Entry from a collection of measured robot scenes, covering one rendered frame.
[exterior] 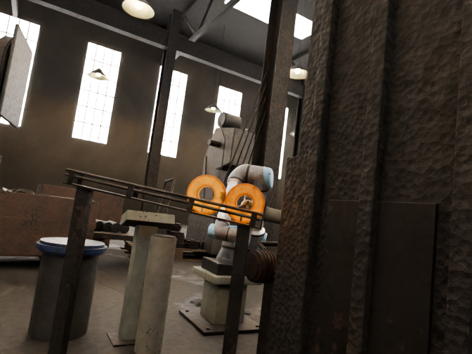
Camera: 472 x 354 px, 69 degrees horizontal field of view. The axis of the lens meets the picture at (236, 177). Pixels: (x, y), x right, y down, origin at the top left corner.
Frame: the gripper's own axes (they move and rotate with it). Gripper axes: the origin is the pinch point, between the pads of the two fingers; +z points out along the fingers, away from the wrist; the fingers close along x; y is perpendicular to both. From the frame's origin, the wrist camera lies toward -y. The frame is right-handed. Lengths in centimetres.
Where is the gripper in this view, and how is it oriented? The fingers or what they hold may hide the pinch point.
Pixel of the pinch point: (247, 203)
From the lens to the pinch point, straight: 151.0
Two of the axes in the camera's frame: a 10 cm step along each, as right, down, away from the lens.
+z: -0.2, -4.1, -9.1
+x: 9.9, 1.1, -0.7
